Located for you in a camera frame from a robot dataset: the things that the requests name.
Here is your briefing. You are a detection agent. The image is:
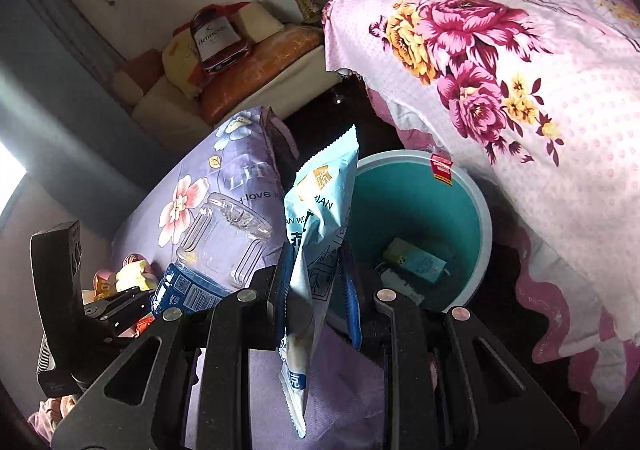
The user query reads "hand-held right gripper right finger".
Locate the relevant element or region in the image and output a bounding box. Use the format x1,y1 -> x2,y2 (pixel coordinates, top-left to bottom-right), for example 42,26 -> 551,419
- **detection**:
339,241 -> 581,450

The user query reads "bottle-shaped pillow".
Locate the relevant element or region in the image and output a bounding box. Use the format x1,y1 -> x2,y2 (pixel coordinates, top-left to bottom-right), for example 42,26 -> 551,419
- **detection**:
189,5 -> 253,76

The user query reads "grey white wrapper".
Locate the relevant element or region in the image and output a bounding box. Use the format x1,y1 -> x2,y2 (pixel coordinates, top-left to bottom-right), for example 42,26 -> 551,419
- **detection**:
377,267 -> 426,306

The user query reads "teal plastic bin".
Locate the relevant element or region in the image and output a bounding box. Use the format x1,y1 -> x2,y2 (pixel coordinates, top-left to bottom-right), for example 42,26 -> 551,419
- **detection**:
327,150 -> 493,331

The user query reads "orange seat cushion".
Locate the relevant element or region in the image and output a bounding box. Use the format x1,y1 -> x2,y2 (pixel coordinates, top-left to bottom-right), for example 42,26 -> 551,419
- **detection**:
200,25 -> 323,123

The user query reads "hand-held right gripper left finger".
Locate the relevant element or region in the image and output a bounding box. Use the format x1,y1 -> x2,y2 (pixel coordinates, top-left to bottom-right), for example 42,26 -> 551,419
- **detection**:
50,243 -> 296,450

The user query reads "beige pillow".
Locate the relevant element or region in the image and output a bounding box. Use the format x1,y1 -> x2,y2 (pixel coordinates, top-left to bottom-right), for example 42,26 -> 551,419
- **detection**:
235,0 -> 286,38

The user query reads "light blue snack packet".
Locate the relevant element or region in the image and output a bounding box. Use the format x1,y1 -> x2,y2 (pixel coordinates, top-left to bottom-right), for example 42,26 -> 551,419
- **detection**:
276,124 -> 361,438

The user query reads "yellow wrapper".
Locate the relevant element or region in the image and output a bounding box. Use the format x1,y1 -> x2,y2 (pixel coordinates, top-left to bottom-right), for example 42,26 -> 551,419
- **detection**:
115,255 -> 158,292

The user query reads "pink cloth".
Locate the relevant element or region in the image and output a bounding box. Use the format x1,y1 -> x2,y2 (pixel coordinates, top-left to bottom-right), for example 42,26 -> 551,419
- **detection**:
27,395 -> 76,443

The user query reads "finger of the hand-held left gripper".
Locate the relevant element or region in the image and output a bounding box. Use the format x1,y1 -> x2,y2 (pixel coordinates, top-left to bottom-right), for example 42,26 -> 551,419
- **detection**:
107,303 -> 156,337
82,286 -> 143,318

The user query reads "white sofa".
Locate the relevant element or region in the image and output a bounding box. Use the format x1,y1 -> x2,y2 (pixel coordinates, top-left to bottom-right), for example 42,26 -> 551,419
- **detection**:
112,0 -> 346,151

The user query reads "pink floral blanket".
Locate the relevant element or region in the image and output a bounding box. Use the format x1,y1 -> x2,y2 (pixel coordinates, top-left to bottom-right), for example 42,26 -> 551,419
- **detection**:
322,0 -> 640,431

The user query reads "green drink carton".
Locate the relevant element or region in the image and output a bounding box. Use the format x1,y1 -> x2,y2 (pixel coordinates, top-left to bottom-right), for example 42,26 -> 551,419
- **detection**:
382,237 -> 448,281

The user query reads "clear plastic bottle blue label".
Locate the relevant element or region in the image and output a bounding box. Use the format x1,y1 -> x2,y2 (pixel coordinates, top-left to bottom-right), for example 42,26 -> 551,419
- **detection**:
149,193 -> 275,318

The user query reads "yellow pillow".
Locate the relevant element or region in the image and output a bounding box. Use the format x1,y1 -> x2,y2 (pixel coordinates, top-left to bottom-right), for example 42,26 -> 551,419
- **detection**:
161,38 -> 211,98

